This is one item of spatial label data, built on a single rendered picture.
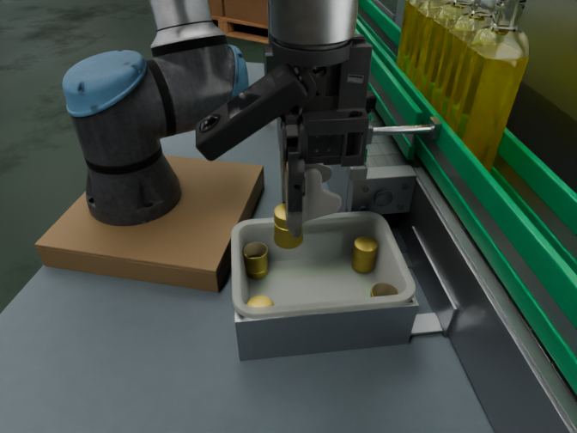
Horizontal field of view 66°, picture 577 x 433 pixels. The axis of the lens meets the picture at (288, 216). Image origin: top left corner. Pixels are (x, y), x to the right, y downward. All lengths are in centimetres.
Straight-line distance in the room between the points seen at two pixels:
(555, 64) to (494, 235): 29
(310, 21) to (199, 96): 34
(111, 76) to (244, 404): 45
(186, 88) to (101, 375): 40
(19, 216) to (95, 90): 171
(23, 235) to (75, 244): 147
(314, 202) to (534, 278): 23
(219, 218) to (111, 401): 30
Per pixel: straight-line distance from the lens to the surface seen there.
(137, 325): 65
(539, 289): 49
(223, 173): 82
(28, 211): 233
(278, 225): 51
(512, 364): 51
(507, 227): 52
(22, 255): 209
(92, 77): 66
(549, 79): 74
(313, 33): 38
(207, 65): 69
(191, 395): 58
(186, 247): 67
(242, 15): 425
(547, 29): 76
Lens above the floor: 124
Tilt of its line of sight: 39 degrees down
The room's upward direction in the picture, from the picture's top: straight up
